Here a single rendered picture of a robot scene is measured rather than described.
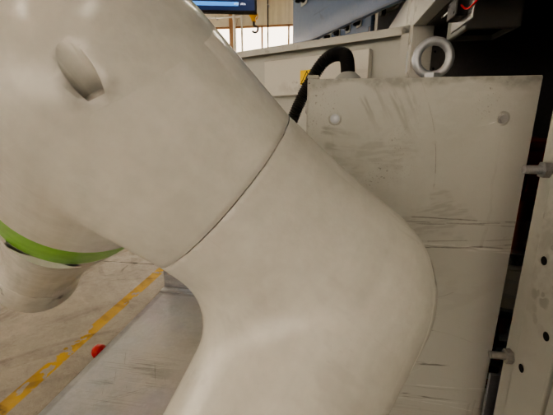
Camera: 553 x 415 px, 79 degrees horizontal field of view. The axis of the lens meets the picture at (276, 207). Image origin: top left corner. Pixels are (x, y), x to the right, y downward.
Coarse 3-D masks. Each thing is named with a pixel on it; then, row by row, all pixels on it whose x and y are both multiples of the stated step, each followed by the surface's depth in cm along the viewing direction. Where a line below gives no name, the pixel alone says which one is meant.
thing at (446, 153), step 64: (320, 128) 36; (384, 128) 35; (448, 128) 34; (512, 128) 33; (384, 192) 36; (448, 192) 35; (512, 192) 34; (448, 256) 37; (448, 320) 39; (448, 384) 41
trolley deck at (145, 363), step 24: (144, 312) 91; (168, 312) 91; (192, 312) 91; (120, 336) 81; (144, 336) 81; (168, 336) 81; (192, 336) 81; (96, 360) 72; (120, 360) 72; (144, 360) 72; (168, 360) 72; (72, 384) 66; (96, 384) 66; (120, 384) 66; (144, 384) 66; (168, 384) 66; (48, 408) 60; (72, 408) 60; (96, 408) 60; (120, 408) 60; (144, 408) 60
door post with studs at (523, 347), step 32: (544, 160) 30; (544, 192) 30; (544, 224) 29; (544, 256) 29; (544, 288) 29; (512, 320) 34; (544, 320) 29; (512, 352) 34; (544, 352) 29; (512, 384) 33; (544, 384) 28
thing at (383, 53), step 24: (264, 48) 107; (288, 48) 102; (312, 48) 101; (360, 48) 93; (384, 48) 89; (264, 72) 112; (288, 72) 104; (336, 72) 95; (360, 72) 91; (384, 72) 90; (288, 96) 109
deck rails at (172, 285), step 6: (168, 276) 104; (168, 282) 104; (174, 282) 104; (180, 282) 103; (162, 288) 103; (168, 288) 103; (174, 288) 103; (180, 288) 103; (186, 288) 103; (192, 294) 100
